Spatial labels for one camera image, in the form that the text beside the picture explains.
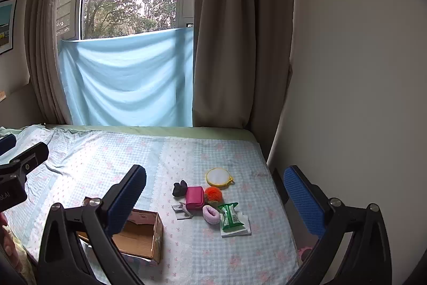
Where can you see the pink slipper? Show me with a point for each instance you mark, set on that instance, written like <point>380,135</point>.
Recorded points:
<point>305,252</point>

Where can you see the wooden shelf edge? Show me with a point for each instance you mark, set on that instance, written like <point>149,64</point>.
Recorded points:
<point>2,95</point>

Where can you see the black hair bow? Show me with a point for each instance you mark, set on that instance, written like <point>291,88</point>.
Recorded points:
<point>180,189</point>

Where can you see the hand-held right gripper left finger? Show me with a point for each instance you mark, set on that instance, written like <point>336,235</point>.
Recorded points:
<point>123,201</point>

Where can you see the green fitted sheet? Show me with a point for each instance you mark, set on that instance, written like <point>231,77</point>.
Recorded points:
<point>200,132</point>

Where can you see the light blue hanging cloth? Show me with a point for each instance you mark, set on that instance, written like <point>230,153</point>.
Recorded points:
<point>126,78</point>

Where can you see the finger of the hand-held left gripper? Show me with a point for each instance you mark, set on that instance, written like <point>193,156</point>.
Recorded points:
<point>31,156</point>
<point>6,143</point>

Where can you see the person's left hand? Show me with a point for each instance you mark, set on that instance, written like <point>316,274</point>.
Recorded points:
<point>8,246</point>

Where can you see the brown curtain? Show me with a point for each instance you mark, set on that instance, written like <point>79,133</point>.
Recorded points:
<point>233,38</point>
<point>43,54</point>

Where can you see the orange pompom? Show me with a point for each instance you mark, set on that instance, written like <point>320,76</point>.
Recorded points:
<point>213,194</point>

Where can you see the cardboard box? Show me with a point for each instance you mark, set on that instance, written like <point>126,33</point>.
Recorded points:
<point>140,235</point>

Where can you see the white textured cloth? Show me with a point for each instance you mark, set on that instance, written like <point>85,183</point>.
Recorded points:
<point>245,227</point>

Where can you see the wall poster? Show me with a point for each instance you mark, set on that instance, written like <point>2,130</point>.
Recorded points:
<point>6,24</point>

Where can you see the green snack packet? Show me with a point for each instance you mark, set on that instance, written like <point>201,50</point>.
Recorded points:
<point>231,216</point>

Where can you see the checked floral bed sheet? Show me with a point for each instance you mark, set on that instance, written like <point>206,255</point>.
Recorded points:
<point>206,151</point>

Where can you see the pink pouch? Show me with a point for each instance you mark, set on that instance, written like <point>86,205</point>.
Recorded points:
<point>195,197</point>

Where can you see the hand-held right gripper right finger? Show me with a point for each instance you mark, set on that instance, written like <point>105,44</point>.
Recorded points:
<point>303,201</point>

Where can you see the white hair clip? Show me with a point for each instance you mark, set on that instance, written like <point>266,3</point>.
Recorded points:
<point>182,211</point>

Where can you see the pink scrunchie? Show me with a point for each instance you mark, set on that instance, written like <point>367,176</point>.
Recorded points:
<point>210,216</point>

